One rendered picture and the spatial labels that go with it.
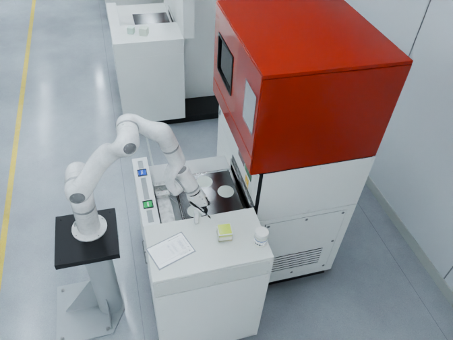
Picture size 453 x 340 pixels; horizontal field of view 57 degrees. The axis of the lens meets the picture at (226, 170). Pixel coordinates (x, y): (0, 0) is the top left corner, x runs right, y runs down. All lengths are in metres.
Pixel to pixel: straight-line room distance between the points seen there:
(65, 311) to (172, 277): 1.26
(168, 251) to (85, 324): 1.13
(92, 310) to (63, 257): 0.86
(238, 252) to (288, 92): 0.85
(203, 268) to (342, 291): 1.48
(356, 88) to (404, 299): 1.88
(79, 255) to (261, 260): 0.96
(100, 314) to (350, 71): 2.24
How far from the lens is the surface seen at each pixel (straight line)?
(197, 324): 2.58
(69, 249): 2.42
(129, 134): 1.92
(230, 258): 2.16
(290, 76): 1.88
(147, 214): 2.36
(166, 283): 2.13
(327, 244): 3.00
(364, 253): 3.60
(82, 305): 3.16
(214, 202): 2.48
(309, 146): 2.19
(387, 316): 3.35
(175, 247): 2.19
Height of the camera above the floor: 2.75
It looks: 44 degrees down
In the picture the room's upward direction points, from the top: 4 degrees clockwise
